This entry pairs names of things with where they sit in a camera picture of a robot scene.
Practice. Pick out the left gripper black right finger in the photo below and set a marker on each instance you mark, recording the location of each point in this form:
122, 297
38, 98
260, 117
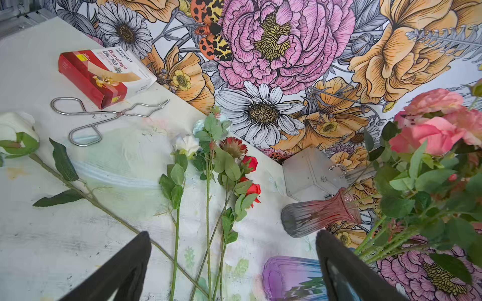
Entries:
346, 277

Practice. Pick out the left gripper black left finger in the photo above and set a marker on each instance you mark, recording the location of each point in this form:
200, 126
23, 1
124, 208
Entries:
122, 277

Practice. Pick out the pink purple glass vase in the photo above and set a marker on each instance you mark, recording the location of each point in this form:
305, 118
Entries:
293, 278

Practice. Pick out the dark pink glass vase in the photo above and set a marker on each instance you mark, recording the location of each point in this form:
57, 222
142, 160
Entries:
303, 218

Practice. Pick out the silver first aid case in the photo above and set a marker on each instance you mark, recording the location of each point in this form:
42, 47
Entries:
311, 175

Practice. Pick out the white pink flower stem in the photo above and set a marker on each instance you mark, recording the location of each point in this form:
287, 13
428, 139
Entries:
173, 185

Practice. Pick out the white rose stem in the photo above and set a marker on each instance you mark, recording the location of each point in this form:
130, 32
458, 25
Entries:
64, 216

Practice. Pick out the red white small box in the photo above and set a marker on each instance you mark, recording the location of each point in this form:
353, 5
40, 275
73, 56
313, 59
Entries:
106, 76

